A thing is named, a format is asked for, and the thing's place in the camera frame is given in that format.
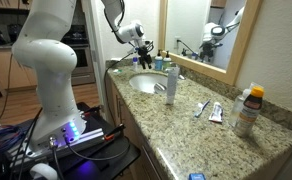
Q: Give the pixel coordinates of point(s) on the white tape roll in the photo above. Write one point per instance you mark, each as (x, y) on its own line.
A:
(42, 170)

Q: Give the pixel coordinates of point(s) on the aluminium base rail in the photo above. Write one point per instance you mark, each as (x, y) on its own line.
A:
(87, 137)

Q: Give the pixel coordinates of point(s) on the sunscreen spray bottle orange cap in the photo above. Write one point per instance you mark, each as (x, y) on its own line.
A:
(249, 113)

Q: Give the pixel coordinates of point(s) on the small white toothpaste tube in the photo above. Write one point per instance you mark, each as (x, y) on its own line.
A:
(216, 112)

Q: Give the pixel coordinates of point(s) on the wood framed wall mirror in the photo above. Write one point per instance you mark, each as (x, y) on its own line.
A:
(192, 20)

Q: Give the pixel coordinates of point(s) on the small blue object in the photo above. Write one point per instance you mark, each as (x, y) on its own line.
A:
(196, 176)

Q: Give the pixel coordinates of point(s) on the chrome faucet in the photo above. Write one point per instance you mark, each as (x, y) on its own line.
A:
(181, 77)

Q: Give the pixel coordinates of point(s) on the green soap pump bottle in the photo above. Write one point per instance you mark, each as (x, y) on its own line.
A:
(166, 62)

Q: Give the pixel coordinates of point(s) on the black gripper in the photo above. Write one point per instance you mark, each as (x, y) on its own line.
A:
(145, 49)

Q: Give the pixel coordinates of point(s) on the wooden kitchen cabinet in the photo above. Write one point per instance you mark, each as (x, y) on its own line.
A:
(2, 70)

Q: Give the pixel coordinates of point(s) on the black robot cart platform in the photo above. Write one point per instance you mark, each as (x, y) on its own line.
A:
(99, 163)

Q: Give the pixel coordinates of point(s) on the clear plastic bottle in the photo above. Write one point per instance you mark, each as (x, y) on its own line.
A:
(237, 106)

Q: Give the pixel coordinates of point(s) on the tall white standing tube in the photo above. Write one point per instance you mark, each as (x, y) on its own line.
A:
(171, 86)

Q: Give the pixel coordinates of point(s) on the blue white toothbrush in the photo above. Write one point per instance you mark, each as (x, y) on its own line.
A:
(202, 108)

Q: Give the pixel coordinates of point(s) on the blue soap pump bottle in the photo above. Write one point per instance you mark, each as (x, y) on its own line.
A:
(158, 62)

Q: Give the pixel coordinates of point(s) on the small white bottle blue cap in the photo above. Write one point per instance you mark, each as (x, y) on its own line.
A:
(135, 65)

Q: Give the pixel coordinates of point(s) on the wooden vanity cabinet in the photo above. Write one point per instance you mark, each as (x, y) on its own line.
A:
(126, 126)

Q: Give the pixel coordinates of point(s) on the stainless steel oven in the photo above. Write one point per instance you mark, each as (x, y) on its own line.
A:
(82, 58)

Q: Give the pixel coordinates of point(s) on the white oval sink basin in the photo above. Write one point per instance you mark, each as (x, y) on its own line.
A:
(145, 81)

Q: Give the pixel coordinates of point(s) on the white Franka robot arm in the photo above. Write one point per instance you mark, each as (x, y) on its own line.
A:
(49, 66)

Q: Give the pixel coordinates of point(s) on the orange black clamp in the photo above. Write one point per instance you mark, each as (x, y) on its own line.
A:
(92, 110)
(114, 131)

